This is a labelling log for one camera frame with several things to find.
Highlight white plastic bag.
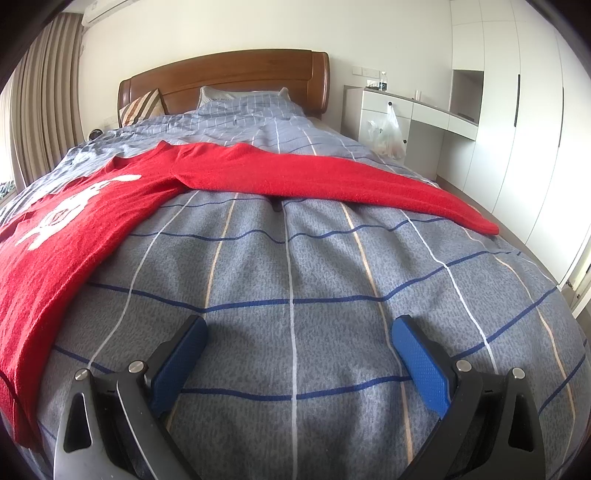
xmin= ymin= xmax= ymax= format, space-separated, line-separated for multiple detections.
xmin=367 ymin=104 xmax=407 ymax=161

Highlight red knit sweater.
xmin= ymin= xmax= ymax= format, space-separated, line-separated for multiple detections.
xmin=0 ymin=141 xmax=500 ymax=452

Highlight wooden headboard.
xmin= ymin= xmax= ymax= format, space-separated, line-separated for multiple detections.
xmin=117 ymin=49 xmax=331 ymax=129

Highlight grey checked bed cover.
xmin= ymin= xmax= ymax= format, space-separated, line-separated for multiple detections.
xmin=0 ymin=91 xmax=591 ymax=480

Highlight grey checked pillow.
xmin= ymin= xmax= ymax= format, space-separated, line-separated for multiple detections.
xmin=198 ymin=86 xmax=306 ymax=117

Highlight white air conditioner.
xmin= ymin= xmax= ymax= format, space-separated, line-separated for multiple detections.
xmin=81 ymin=0 xmax=141 ymax=27

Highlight striped cushion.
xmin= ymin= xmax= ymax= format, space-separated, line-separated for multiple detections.
xmin=119 ymin=88 xmax=167 ymax=127

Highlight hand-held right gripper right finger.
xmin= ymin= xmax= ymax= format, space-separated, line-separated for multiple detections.
xmin=390 ymin=315 xmax=547 ymax=480

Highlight white desk with drawers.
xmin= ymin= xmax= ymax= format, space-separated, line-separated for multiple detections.
xmin=341 ymin=85 xmax=480 ymax=182

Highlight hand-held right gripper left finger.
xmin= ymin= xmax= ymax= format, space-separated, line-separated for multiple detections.
xmin=54 ymin=315 xmax=208 ymax=480

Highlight beige curtain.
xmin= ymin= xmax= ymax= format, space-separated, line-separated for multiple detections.
xmin=9 ymin=13 xmax=86 ymax=189

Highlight white wardrobe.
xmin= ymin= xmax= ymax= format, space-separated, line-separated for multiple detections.
xmin=445 ymin=0 xmax=591 ymax=289

